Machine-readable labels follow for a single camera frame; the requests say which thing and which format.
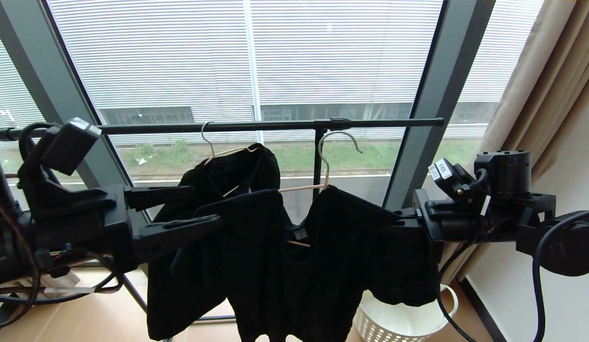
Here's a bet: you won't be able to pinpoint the beige curtain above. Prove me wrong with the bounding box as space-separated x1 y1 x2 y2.
437 0 589 285
12 267 82 299

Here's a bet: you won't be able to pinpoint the pink clothes hanger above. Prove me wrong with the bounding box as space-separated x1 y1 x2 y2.
278 131 363 248
201 121 263 198

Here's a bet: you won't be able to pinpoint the black cable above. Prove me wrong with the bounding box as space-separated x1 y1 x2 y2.
436 240 478 342
18 122 57 164
532 207 589 342

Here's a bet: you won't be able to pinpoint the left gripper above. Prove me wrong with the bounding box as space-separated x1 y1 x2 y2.
19 185 222 274

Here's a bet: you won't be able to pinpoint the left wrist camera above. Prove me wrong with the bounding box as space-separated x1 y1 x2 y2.
18 118 103 190

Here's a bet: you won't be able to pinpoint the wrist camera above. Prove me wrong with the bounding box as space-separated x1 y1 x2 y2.
427 159 488 204
18 118 103 190

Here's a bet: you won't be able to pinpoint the white laundry basket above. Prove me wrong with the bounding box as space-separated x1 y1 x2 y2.
354 284 459 342

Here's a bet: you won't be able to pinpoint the window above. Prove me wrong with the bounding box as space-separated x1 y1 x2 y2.
0 0 544 224

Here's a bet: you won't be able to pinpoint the black shorts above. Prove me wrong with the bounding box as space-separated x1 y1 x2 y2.
146 143 281 341

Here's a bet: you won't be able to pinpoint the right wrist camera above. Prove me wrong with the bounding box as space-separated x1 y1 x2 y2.
427 159 488 204

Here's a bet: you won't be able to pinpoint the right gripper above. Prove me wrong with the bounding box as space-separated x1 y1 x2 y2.
413 189 518 265

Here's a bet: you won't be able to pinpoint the black garment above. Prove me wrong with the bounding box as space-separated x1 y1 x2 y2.
207 185 440 342

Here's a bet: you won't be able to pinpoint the black clothes rack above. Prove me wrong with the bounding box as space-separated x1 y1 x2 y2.
0 117 445 324

